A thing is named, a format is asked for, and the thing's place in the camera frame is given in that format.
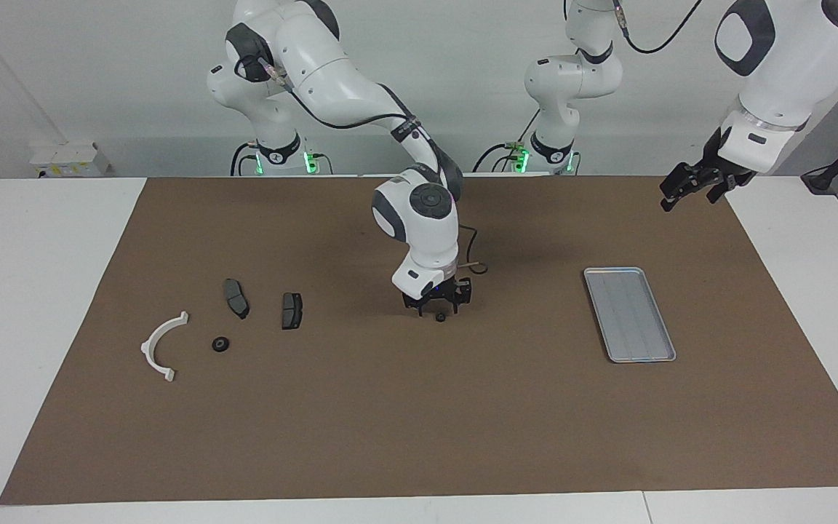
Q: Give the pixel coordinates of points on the large black bearing gear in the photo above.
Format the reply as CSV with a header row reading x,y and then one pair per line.
x,y
221,344

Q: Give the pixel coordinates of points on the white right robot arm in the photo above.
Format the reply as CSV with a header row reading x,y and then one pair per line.
x,y
332,73

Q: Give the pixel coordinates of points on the silver metal tray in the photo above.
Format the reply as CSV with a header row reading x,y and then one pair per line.
x,y
630,313

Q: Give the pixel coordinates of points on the white semicircular bracket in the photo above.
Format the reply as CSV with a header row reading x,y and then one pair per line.
x,y
148,351

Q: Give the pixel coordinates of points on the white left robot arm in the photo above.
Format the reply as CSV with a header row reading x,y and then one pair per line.
x,y
790,65

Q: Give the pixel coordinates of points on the elongated dark grey brake pad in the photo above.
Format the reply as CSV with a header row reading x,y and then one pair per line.
x,y
236,298

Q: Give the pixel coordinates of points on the rectangular dark grey brake pad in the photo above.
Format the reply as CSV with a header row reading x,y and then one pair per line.
x,y
292,311

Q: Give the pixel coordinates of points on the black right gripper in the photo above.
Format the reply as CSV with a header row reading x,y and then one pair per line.
x,y
437,291

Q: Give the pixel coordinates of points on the brown table mat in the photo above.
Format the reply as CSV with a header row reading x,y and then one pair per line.
x,y
419,422

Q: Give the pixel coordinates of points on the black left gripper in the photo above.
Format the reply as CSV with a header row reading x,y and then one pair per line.
x,y
710,171

